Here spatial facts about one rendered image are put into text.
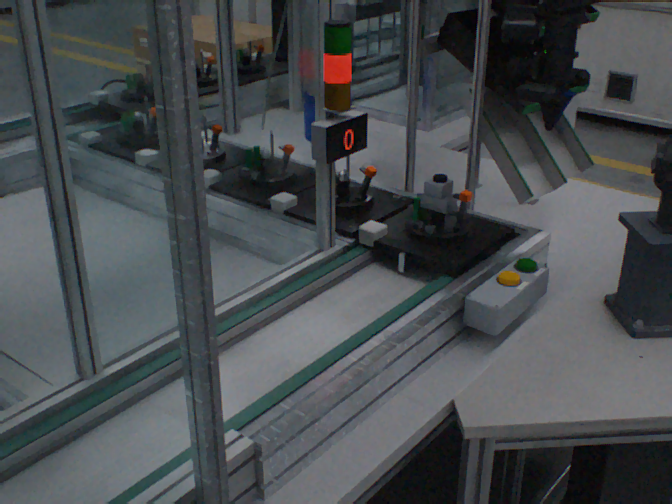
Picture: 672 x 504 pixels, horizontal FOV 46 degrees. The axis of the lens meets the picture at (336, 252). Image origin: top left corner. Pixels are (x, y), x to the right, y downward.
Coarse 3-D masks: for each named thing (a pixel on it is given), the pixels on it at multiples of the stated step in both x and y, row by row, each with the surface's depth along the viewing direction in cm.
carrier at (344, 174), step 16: (336, 176) 197; (336, 192) 182; (352, 192) 182; (368, 192) 182; (384, 192) 187; (336, 208) 175; (352, 208) 175; (368, 208) 178; (384, 208) 179; (400, 208) 179; (336, 224) 171; (352, 224) 171
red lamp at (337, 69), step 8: (328, 56) 142; (336, 56) 142; (344, 56) 142; (328, 64) 143; (336, 64) 142; (344, 64) 142; (328, 72) 143; (336, 72) 143; (344, 72) 143; (328, 80) 144; (336, 80) 143; (344, 80) 144
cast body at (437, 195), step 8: (440, 176) 162; (424, 184) 163; (432, 184) 161; (440, 184) 160; (448, 184) 162; (424, 192) 163; (432, 192) 162; (440, 192) 161; (448, 192) 163; (424, 200) 164; (432, 200) 163; (440, 200) 161; (448, 200) 161; (456, 200) 164; (432, 208) 163; (440, 208) 162; (448, 208) 162
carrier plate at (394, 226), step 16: (384, 224) 171; (400, 224) 171; (480, 224) 171; (496, 224) 171; (384, 240) 164; (400, 240) 164; (480, 240) 164; (496, 240) 164; (416, 256) 158; (432, 256) 157; (448, 256) 157; (464, 256) 157; (480, 256) 159; (448, 272) 154
